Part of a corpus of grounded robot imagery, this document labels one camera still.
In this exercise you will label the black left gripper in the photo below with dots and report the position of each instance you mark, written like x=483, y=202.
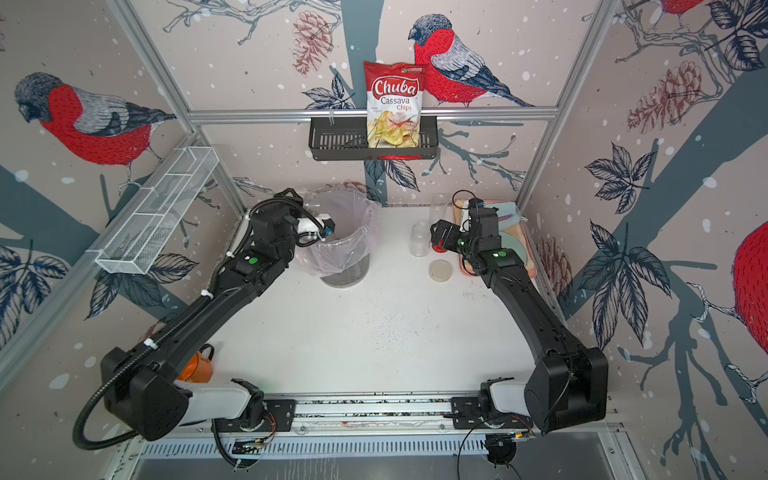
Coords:
x=293, y=212

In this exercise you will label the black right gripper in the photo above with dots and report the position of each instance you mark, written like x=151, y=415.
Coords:
x=451, y=234

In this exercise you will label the red jar lid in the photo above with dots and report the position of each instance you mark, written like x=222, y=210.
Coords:
x=439, y=247

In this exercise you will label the jar with red lid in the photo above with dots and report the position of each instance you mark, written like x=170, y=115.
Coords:
x=420, y=239

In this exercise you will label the clear plastic mung bean jar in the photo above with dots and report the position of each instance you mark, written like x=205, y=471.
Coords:
x=438, y=207

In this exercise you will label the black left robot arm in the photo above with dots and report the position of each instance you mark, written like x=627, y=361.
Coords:
x=138, y=386

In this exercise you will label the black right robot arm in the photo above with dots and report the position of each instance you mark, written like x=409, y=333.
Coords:
x=568, y=385

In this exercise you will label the pink tray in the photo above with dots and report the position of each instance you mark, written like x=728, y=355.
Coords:
x=460, y=216

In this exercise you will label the light green floral plate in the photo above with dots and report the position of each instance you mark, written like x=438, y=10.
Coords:
x=511, y=242

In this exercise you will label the teal cloth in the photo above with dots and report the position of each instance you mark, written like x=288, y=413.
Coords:
x=508, y=215

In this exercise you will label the Chuba cassava chips bag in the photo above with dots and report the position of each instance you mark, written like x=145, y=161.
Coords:
x=394, y=98

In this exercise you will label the black wall basket shelf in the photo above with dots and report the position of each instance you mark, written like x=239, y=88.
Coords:
x=345, y=139

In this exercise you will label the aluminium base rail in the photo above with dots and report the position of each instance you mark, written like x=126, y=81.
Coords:
x=352, y=414

